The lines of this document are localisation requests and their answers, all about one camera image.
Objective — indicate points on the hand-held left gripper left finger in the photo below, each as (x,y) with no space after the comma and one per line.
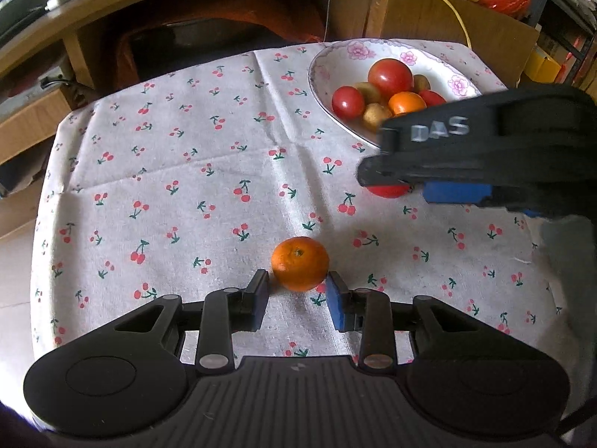
(259,299)

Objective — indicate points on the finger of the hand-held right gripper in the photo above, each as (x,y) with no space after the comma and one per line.
(387,170)
(457,193)

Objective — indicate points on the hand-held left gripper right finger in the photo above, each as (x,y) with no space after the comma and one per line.
(336,304)

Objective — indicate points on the red cherry tomato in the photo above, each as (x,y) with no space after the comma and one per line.
(431,98)
(348,102)
(387,192)

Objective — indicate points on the large orange mandarin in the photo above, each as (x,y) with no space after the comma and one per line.
(300,263)

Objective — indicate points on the brown longan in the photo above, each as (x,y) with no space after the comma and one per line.
(377,116)
(367,91)
(422,83)

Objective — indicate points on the small orange mandarin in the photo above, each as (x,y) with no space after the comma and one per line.
(407,102)

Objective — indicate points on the white floral bowl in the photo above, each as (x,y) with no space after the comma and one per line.
(336,63)

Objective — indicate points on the yellow box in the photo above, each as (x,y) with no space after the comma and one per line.
(543,63)

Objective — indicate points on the large orange-red tomato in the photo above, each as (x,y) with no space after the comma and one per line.
(391,77)

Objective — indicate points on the cardboard box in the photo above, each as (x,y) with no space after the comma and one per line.
(447,32)

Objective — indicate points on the cherry print tablecloth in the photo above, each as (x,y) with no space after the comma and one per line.
(186,149)

